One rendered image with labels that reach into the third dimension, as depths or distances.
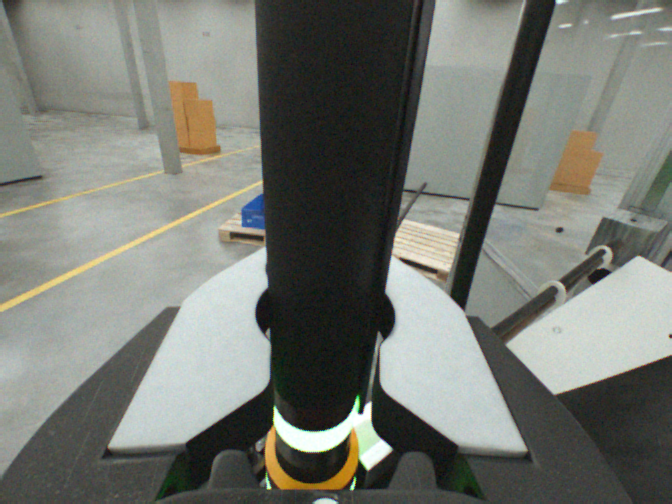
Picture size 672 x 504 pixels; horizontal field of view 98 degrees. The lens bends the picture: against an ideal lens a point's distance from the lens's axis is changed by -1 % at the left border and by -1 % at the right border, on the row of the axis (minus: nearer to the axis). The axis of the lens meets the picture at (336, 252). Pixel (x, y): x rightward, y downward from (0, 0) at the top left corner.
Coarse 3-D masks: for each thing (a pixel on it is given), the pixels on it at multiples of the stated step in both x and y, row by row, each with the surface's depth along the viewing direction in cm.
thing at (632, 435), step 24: (600, 384) 22; (624, 384) 20; (648, 384) 19; (576, 408) 20; (600, 408) 19; (624, 408) 18; (648, 408) 17; (600, 432) 17; (624, 432) 16; (648, 432) 15; (624, 456) 15; (648, 456) 14; (624, 480) 14; (648, 480) 13
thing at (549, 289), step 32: (544, 0) 10; (544, 32) 10; (512, 64) 11; (512, 96) 11; (512, 128) 12; (480, 192) 13; (480, 224) 14; (608, 256) 40; (544, 288) 32; (512, 320) 25
